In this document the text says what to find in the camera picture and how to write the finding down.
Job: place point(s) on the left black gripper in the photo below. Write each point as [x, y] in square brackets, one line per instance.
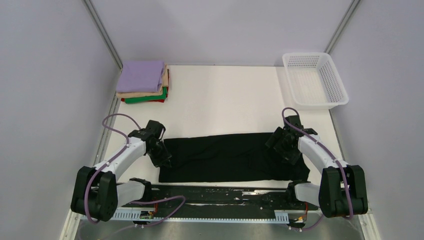
[163, 160]

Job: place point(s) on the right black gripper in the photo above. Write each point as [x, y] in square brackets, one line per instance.
[290, 157]

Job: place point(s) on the black t shirt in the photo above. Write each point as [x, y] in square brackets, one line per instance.
[241, 157]

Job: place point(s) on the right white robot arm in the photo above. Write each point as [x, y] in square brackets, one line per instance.
[335, 174]

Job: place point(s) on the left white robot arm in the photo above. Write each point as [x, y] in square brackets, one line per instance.
[105, 175]

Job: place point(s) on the folded green t shirt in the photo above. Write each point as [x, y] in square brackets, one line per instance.
[157, 98]

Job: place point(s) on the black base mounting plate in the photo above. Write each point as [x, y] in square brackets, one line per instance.
[222, 200]

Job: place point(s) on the white plastic laundry basket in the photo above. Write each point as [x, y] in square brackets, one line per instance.
[310, 81]

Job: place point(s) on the folded red t shirt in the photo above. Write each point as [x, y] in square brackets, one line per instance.
[140, 97]

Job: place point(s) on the folded beige t shirt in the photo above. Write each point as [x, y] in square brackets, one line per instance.
[165, 84]

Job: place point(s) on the folded purple t shirt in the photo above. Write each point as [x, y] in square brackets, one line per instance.
[141, 76]

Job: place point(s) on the white slotted cable duct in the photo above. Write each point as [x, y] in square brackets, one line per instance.
[138, 215]

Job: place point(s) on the aluminium frame rail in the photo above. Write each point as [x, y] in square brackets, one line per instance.
[101, 205]

